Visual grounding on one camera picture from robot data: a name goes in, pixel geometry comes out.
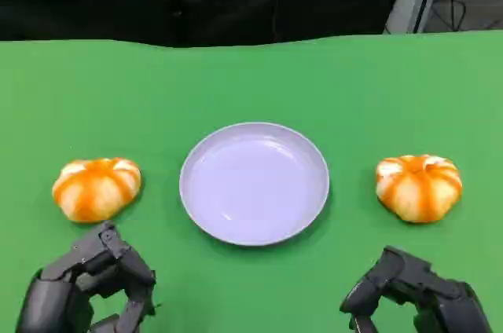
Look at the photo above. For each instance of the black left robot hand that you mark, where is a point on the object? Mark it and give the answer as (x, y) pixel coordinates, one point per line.
(59, 282)

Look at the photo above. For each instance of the lilac plate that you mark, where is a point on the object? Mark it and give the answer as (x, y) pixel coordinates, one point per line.
(254, 184)

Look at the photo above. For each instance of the orange white toy bread roll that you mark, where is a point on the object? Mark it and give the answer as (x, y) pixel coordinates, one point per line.
(96, 189)
(418, 188)

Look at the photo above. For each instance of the green table cloth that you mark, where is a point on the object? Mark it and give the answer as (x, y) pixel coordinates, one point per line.
(251, 85)

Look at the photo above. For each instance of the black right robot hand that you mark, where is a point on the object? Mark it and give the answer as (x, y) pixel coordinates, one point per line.
(424, 293)

